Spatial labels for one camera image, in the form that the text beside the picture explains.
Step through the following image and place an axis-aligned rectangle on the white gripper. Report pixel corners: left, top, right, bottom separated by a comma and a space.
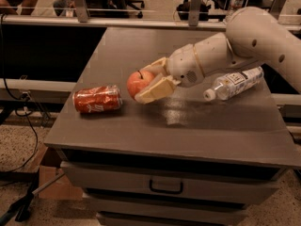
135, 44, 204, 104

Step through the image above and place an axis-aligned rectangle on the red apple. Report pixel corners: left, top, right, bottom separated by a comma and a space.
127, 70, 154, 98

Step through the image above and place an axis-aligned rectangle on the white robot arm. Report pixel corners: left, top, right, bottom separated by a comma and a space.
135, 7, 301, 104

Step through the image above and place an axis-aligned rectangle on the crushed red coke can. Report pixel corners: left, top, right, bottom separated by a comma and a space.
72, 85, 122, 114

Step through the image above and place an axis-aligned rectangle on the clear plastic water bottle lying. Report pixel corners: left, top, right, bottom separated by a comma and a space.
203, 67, 264, 101

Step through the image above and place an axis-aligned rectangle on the black bag background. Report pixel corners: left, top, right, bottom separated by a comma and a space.
176, 0, 212, 22

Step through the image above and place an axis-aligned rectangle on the grey drawer cabinet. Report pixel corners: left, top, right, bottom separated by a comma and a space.
43, 26, 301, 226

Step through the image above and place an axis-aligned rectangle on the seated person middle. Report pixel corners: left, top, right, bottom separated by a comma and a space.
53, 0, 128, 18

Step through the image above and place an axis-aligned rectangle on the upright water bottle background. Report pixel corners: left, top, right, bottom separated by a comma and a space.
225, 0, 244, 22

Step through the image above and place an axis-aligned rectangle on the cardboard box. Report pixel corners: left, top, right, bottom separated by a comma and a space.
29, 144, 84, 201

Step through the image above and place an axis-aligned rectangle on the grey metal rail frame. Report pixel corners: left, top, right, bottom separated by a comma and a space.
0, 0, 293, 30

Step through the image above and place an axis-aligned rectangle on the black drawer handle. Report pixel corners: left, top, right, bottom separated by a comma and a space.
149, 179, 183, 195

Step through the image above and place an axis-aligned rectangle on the black cable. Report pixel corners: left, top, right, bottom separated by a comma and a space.
0, 11, 40, 174

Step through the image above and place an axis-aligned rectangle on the black handled floor tool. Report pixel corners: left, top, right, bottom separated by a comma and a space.
0, 172, 65, 226

